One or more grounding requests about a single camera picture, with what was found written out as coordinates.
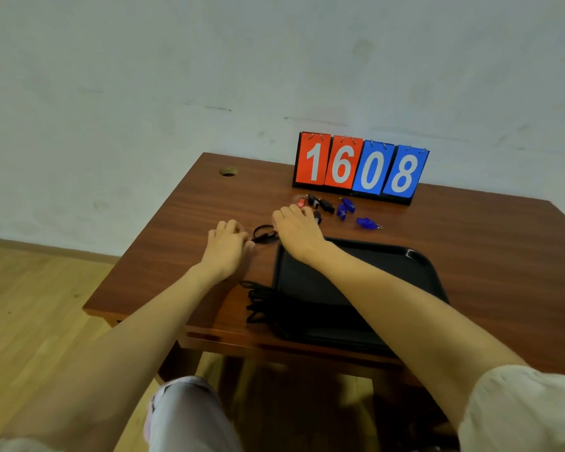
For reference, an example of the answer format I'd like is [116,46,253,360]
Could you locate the black plastic tray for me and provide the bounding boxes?
[272,237,451,358]

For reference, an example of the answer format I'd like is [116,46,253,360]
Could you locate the white shirt sleeve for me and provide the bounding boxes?
[458,364,565,452]

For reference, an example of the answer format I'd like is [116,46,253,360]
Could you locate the person's right forearm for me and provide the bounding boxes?
[306,242,530,431]

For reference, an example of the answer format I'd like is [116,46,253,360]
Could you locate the bundle of black lanyards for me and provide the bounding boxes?
[239,280,285,326]

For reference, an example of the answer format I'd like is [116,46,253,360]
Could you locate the person's left hand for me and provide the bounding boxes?
[200,219,256,284]

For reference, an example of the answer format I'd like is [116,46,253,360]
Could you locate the white trousers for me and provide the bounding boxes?
[143,376,244,452]

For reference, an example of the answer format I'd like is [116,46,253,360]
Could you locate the person's left forearm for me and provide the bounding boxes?
[0,263,238,452]

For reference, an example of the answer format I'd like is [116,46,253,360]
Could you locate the person's right hand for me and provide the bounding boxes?
[272,204,333,267]

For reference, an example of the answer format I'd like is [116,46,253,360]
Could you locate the red and blue flip scoreboard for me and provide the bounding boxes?
[292,132,430,206]

